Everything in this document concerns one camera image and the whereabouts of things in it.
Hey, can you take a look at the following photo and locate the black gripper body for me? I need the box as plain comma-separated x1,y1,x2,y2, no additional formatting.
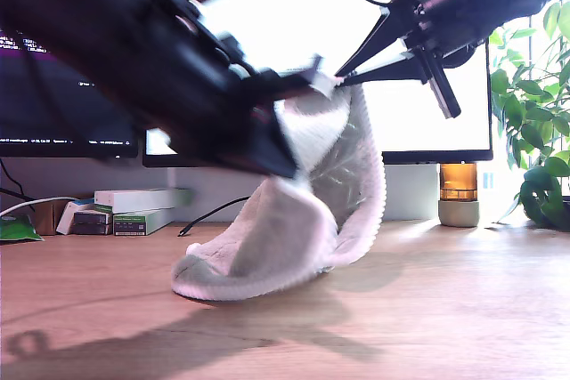
371,0,489,120

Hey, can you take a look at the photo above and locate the grey tea towel white hem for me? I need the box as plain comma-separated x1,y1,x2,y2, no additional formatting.
171,77,387,302

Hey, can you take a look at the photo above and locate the large monitor white screen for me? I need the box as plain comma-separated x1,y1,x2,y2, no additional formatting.
142,0,494,168

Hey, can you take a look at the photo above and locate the long white box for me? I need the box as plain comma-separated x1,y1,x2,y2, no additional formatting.
94,188,192,214

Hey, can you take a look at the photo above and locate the green houseplant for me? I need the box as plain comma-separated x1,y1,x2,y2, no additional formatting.
487,0,570,232

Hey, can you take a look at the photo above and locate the green and white box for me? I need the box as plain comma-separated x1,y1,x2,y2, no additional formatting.
113,209,177,237

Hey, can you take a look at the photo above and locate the amber glass jar grey base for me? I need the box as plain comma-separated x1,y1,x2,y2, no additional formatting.
436,164,481,228

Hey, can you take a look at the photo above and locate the small dark box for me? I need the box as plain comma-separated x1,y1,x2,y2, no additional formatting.
72,212,112,237

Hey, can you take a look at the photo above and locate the small white blue box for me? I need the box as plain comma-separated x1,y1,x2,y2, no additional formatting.
56,201,97,237

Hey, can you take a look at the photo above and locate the dark terminal monitor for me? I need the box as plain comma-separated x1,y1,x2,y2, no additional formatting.
0,0,140,159

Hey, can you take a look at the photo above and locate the brown wooden block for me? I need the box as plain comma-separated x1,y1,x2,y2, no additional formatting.
33,200,68,237

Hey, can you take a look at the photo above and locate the green packet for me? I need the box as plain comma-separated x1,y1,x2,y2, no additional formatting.
0,214,45,244

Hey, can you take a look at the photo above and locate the black cable with plug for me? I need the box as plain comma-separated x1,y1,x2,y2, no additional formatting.
178,195,250,238

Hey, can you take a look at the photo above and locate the white cable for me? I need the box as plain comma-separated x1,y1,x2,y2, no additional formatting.
0,196,79,220

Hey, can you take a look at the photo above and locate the thin black wall cable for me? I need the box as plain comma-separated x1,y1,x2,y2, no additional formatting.
0,159,37,203

